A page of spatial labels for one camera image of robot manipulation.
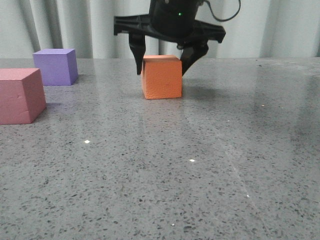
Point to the orange foam cube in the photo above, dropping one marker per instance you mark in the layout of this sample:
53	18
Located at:
161	77

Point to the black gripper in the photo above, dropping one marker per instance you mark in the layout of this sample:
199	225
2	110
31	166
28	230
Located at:
171	21

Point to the purple foam cube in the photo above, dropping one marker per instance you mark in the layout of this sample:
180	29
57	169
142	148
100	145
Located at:
58	66

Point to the grey-green curtain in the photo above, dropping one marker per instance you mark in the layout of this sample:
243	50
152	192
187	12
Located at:
254	28

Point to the pink foam cube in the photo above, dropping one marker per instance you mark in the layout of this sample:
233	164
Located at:
22	97

